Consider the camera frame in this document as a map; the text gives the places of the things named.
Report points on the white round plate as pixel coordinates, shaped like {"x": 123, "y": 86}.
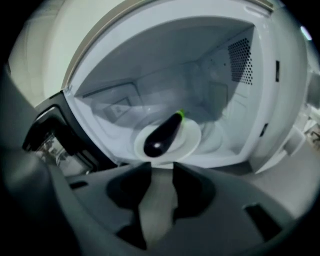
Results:
{"x": 190, "y": 140}

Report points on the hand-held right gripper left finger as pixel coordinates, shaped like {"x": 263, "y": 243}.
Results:
{"x": 125, "y": 190}

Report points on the dark purple eggplant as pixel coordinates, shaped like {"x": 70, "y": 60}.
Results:
{"x": 162, "y": 137}

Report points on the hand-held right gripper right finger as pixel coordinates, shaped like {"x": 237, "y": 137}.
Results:
{"x": 200, "y": 192}

